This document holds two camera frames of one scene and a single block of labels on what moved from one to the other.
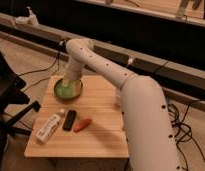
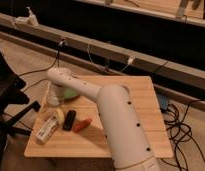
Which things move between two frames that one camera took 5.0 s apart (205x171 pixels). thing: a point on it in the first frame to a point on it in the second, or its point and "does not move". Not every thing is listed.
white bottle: x=48 y=127 does not move
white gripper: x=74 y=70 to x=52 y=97
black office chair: x=12 y=105 does not move
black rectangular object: x=69 y=120 does not move
